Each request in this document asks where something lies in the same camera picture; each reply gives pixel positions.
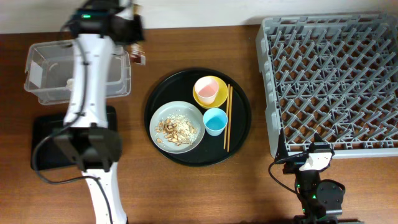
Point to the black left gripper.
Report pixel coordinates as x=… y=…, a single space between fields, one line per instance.
x=137 y=23

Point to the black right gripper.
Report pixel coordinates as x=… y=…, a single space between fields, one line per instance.
x=294 y=167

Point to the white tissue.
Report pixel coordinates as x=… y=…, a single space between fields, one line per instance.
x=70 y=84

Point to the light blue cup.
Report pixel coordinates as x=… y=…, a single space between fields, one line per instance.
x=215 y=121

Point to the pink cup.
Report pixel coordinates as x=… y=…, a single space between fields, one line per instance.
x=206 y=89

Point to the gold coffee sachet wrapper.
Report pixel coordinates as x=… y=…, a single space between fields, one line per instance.
x=137 y=54

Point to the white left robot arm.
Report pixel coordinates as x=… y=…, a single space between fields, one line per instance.
x=85 y=137

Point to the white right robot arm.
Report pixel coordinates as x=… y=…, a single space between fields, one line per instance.
x=321 y=200

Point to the clear plastic waste bin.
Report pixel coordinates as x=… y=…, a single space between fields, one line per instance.
x=56 y=59

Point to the grey dishwasher rack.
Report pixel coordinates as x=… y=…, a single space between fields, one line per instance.
x=333 y=76

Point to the white label on bin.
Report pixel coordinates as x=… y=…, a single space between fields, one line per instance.
x=35 y=74

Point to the yellow bowl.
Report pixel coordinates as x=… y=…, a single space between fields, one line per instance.
x=220 y=98

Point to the round black serving tray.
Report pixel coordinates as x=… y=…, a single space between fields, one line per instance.
x=179 y=87

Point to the grey plate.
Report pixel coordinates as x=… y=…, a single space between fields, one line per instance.
x=180 y=108

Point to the nut shells and rice scraps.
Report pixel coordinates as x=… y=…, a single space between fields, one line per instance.
x=176 y=129

